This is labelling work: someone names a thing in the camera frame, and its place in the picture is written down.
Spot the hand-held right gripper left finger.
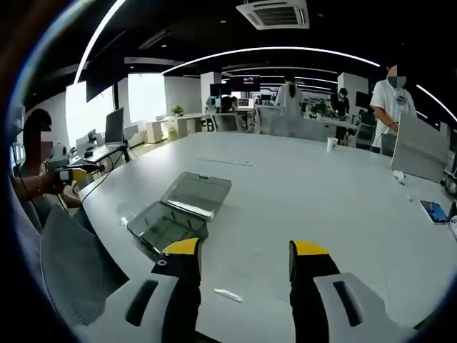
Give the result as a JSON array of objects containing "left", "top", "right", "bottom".
[{"left": 76, "top": 237, "right": 203, "bottom": 343}]

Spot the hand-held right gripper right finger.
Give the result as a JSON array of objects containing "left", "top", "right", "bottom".
[{"left": 288, "top": 239, "right": 417, "bottom": 343}]

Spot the clear plastic guide fixture box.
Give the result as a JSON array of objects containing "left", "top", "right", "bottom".
[{"left": 126, "top": 171, "right": 232, "bottom": 260}]

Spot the person's left hand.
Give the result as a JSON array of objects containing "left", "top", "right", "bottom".
[{"left": 39, "top": 171, "right": 67, "bottom": 196}]

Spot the office desk with black legs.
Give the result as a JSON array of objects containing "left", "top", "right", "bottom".
[{"left": 68, "top": 141, "right": 126, "bottom": 172}]

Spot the grey desk monitor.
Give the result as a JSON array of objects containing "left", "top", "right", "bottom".
[{"left": 104, "top": 106, "right": 126, "bottom": 146}]

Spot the person's head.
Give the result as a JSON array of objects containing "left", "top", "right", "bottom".
[{"left": 21, "top": 108, "right": 53, "bottom": 144}]

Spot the person's grey clothed torso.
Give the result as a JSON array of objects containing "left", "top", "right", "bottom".
[{"left": 9, "top": 171, "right": 47, "bottom": 322}]

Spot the white low cabinet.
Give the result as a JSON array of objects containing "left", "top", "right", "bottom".
[{"left": 144, "top": 119, "right": 169, "bottom": 144}]

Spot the grey mesh office chair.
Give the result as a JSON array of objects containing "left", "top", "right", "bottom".
[{"left": 40, "top": 202, "right": 130, "bottom": 327}]

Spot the long curved ceiling light strip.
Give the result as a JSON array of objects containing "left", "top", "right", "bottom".
[
  {"left": 160, "top": 45, "right": 381, "bottom": 75},
  {"left": 72, "top": 0, "right": 128, "bottom": 86}
]

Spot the tablet with blue screen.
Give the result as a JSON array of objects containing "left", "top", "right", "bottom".
[{"left": 418, "top": 199, "right": 451, "bottom": 226}]

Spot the large grey panel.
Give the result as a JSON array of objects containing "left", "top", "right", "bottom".
[{"left": 389, "top": 110, "right": 451, "bottom": 184}]

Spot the ceiling air conditioner vent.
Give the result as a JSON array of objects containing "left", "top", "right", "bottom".
[{"left": 235, "top": 0, "right": 311, "bottom": 31}]

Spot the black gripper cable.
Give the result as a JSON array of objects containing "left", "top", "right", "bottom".
[{"left": 79, "top": 174, "right": 107, "bottom": 207}]

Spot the dark wall screen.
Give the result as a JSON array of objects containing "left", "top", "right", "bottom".
[{"left": 228, "top": 75, "right": 261, "bottom": 92}]

